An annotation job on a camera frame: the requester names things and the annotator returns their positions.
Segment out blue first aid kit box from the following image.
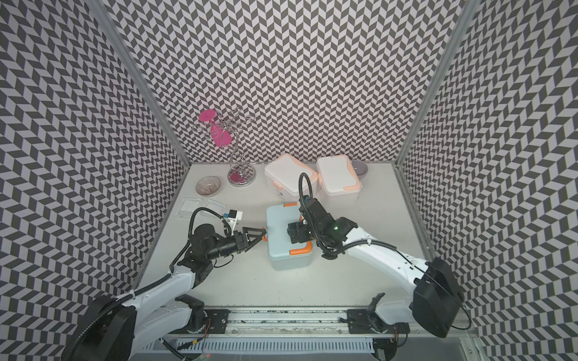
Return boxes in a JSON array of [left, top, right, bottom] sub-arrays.
[[266, 202, 313, 272]]

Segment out white first aid box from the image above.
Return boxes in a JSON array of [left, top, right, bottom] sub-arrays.
[[264, 153, 319, 203], [316, 155, 362, 211]]

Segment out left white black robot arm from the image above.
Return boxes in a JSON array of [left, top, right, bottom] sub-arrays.
[[61, 211, 266, 360]]

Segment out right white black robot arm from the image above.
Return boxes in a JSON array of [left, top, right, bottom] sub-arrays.
[[287, 172, 465, 338]]

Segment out small clear glass bowl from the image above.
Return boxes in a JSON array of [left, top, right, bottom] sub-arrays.
[[195, 176, 221, 197]]

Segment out small grey round bowl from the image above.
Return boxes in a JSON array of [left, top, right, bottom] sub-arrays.
[[352, 159, 369, 180]]

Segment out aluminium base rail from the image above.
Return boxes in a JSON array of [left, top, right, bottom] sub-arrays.
[[135, 306, 480, 339]]

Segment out silver wire stand pink ornaments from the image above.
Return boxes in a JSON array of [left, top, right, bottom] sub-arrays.
[[199, 109, 257, 187]]

